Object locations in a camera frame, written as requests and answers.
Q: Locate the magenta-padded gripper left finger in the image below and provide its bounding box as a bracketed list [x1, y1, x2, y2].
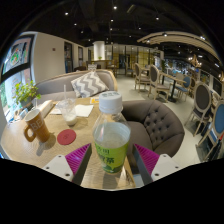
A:
[41, 142, 93, 186]

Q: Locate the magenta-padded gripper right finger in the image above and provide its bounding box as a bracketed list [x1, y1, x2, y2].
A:
[131, 143, 184, 186]

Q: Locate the clear bottle with green label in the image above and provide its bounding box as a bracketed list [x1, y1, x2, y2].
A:
[92, 90, 132, 175]

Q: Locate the flat round red coaster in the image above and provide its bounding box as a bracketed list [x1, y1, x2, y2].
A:
[56, 128, 77, 146]

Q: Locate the grey tufted armchair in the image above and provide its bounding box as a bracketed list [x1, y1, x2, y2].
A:
[120, 99, 186, 168]

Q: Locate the clear plastic cup with straw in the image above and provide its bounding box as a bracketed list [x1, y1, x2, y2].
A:
[55, 84, 78, 128]

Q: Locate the white napkin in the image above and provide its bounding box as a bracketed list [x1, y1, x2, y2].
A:
[74, 104, 95, 118]

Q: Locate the brown mug with white inside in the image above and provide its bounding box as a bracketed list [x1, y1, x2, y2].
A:
[22, 108, 52, 144]

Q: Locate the white paper slip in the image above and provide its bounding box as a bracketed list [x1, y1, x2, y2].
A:
[49, 106, 63, 116]

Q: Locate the grey white zigzag pillow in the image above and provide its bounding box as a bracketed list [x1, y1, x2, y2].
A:
[70, 70, 110, 99]

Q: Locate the grey curved sofa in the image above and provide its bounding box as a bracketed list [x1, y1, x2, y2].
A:
[33, 68, 118, 103]

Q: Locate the group of dining chairs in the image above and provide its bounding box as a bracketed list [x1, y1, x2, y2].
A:
[133, 61, 224, 161]

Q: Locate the dark dining table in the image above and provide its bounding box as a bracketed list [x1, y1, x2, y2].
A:
[159, 71, 188, 104]

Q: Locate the green potted plant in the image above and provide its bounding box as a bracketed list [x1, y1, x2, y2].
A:
[11, 79, 43, 109]

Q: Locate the window with festive stickers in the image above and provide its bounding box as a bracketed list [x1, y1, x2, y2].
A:
[0, 33, 36, 124]

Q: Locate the curved beige ceiling canopy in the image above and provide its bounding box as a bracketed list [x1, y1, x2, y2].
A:
[136, 31, 214, 61]

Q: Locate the group of ceiling spotlights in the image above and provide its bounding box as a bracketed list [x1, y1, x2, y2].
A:
[63, 3, 208, 41]

